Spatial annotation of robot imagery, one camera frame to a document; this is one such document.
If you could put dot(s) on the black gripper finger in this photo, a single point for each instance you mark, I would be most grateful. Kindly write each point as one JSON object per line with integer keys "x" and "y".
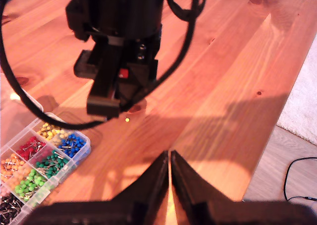
{"x": 126, "y": 93}
{"x": 151, "y": 190}
{"x": 190, "y": 190}

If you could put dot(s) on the clear plastic pin organizer box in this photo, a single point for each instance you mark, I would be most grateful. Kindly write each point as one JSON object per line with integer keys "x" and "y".
{"x": 71, "y": 165}

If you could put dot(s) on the white shaggy rug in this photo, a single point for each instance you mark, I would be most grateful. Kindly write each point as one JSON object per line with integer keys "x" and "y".
{"x": 302, "y": 98}

